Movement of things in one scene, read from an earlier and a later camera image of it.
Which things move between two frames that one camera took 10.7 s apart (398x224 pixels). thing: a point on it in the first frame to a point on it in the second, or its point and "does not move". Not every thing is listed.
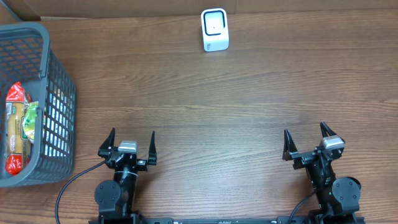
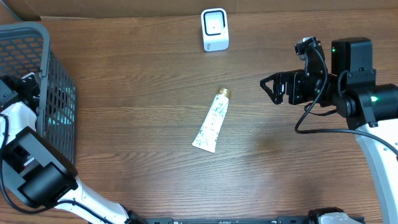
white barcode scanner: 214,29 does not move
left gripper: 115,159 to 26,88
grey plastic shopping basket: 27,58 does not move
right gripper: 303,157 to 279,78
